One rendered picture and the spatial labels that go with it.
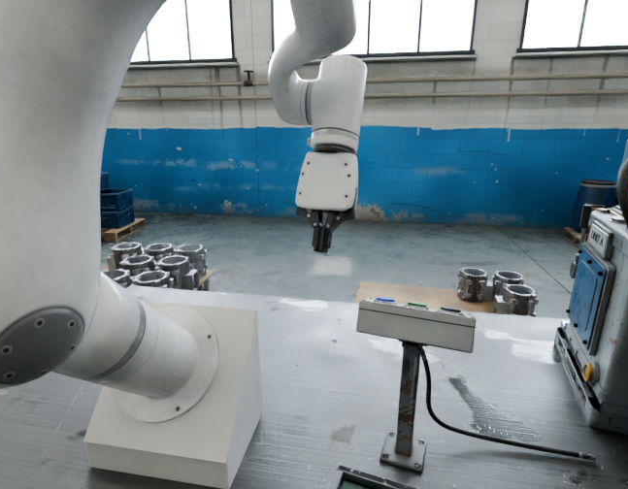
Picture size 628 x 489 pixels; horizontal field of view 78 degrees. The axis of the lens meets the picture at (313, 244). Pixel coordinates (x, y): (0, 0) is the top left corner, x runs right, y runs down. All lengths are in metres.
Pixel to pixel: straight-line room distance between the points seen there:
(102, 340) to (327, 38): 0.47
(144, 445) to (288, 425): 0.25
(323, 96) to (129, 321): 0.46
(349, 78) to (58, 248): 0.51
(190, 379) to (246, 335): 0.11
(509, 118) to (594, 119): 1.02
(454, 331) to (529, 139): 5.49
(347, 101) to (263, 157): 5.35
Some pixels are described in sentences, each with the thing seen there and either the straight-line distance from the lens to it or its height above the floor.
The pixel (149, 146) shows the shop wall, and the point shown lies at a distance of 6.80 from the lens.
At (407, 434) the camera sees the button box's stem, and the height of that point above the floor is 0.85.
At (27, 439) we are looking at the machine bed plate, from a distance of 0.93.
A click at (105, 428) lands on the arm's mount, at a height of 0.87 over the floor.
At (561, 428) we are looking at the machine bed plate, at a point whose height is 0.80.
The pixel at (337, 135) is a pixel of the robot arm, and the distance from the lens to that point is 0.66.
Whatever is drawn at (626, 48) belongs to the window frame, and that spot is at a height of 2.25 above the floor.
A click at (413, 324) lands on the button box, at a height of 1.06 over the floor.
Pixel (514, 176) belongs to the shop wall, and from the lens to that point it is 6.01.
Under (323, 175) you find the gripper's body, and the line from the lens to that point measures 0.66.
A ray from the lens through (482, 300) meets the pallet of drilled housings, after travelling 3.03.
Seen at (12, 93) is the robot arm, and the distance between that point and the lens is 0.35.
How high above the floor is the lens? 1.33
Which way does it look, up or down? 17 degrees down
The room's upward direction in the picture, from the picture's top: straight up
